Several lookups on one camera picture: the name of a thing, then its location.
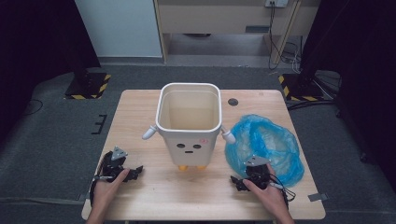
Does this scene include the blue plastic trash bag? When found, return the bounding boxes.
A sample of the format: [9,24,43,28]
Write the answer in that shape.
[224,114,305,189]

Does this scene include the thick black floor cables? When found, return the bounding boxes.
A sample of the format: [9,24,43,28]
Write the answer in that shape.
[286,98,339,112]

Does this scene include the white panel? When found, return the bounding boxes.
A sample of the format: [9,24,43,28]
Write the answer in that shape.
[74,0,163,58]

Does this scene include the black socket cables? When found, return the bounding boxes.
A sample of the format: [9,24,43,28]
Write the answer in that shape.
[267,1,303,71]

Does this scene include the person's left hand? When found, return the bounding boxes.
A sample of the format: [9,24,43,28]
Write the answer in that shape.
[92,168,131,213]

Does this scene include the person's right hand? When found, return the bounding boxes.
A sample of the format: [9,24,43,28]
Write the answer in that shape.
[242,164,292,218]

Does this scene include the thin black floor cable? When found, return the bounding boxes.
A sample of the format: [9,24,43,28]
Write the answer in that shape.
[18,98,44,119]

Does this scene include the black curtain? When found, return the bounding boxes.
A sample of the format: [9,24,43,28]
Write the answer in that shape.
[299,0,396,190]
[0,0,102,141]

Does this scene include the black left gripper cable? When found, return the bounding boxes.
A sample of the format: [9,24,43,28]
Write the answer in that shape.
[89,152,106,207]

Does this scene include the white wall socket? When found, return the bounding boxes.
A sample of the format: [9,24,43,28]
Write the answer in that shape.
[264,0,290,8]

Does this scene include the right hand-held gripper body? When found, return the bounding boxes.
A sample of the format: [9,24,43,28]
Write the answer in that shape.
[243,155,272,190]

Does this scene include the white face trash bin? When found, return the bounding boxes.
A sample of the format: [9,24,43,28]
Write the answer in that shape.
[141,82,236,172]

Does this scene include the black striped stand base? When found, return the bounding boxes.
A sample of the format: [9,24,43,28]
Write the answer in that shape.
[64,72,112,101]
[277,73,325,103]

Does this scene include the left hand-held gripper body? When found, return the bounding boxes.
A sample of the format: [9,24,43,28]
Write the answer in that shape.
[97,146,130,183]

